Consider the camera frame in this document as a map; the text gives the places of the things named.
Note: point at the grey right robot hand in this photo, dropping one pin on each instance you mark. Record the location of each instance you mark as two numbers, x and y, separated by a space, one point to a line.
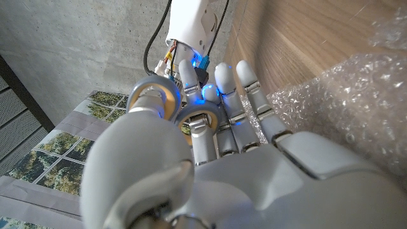
182 55

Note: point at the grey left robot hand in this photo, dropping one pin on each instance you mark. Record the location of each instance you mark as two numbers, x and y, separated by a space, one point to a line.
270 191

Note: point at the clear bubble wrap sheet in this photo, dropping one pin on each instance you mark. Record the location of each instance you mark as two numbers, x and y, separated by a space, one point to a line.
349 105

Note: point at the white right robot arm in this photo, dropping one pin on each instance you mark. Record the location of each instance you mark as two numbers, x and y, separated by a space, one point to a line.
190 22

